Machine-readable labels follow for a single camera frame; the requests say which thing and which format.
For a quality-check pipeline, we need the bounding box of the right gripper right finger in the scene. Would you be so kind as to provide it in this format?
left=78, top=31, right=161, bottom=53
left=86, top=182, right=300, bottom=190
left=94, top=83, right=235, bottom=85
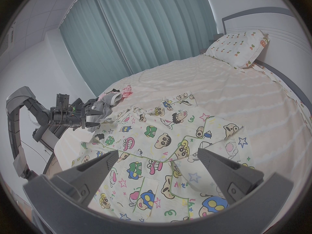
left=197, top=148, right=265, bottom=205

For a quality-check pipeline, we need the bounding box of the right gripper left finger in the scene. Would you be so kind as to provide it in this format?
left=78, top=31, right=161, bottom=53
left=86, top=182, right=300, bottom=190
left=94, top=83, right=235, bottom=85
left=50, top=150, right=120, bottom=206

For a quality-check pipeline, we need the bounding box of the white printed pyjama top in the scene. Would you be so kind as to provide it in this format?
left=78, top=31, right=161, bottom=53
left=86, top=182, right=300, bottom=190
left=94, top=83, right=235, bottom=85
left=71, top=90, right=255, bottom=222

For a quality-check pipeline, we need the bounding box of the grey white garment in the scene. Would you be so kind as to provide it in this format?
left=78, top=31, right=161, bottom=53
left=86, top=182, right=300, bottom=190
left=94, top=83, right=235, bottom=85
left=86, top=92, right=122, bottom=133

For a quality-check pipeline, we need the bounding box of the black garment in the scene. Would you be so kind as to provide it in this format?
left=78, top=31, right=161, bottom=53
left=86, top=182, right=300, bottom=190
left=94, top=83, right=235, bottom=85
left=84, top=88, right=120, bottom=108

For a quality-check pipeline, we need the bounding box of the pink garment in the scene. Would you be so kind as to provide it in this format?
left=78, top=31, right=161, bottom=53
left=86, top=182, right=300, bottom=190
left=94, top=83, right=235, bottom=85
left=99, top=85, right=133, bottom=99

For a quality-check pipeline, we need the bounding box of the blue-green curtain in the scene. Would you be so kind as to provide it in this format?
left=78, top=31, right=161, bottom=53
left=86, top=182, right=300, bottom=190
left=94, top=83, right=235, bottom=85
left=91, top=0, right=218, bottom=75
left=59, top=0, right=133, bottom=96

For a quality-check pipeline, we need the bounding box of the bed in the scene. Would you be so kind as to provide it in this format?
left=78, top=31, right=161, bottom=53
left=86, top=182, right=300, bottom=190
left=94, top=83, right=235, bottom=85
left=43, top=6, right=312, bottom=225

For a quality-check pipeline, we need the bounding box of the white printed pillow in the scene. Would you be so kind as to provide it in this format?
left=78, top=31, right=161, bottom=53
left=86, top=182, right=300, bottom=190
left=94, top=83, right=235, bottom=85
left=203, top=29, right=270, bottom=70

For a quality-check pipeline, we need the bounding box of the grey white bedside table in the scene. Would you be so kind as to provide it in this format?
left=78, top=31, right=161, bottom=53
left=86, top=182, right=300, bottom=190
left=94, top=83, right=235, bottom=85
left=199, top=33, right=224, bottom=55

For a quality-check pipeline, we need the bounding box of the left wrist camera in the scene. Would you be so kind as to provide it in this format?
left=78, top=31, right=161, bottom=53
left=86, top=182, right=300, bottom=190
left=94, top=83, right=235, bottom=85
left=56, top=93, right=71, bottom=111

